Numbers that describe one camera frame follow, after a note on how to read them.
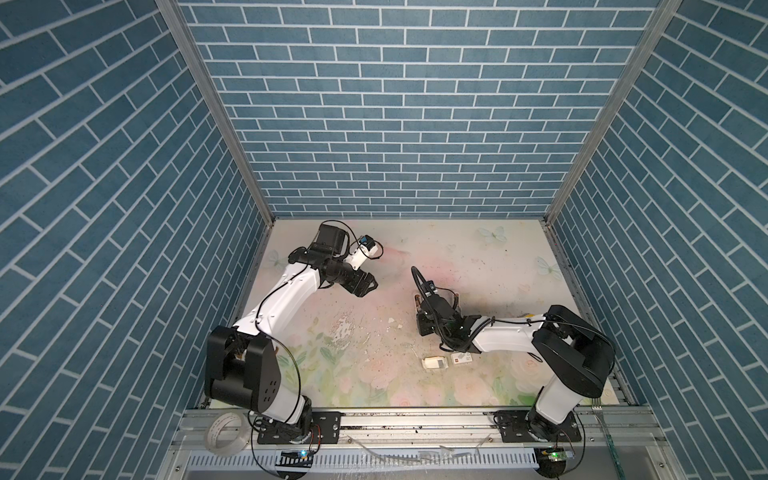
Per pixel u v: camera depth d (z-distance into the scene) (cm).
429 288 80
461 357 84
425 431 74
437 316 69
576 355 48
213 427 71
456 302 76
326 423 74
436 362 85
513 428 73
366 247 75
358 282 74
